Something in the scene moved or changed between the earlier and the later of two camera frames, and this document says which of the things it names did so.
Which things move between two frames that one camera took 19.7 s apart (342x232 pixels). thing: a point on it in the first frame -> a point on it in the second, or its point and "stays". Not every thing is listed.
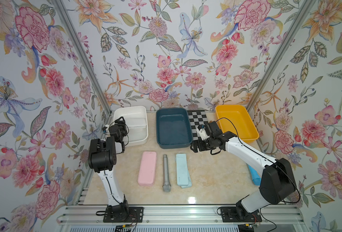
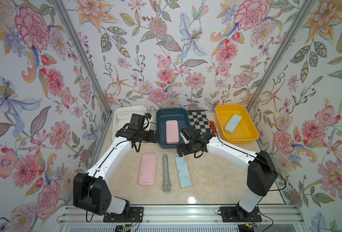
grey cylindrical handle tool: [166, 184] stays
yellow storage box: [247, 130] stays
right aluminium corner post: [299, 19] stays
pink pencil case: [147, 172] -> [172, 132]
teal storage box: [173, 128] stays
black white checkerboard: [197, 118] stays
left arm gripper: [121, 126] -> [150, 137]
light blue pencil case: [181, 169] -> [233, 123]
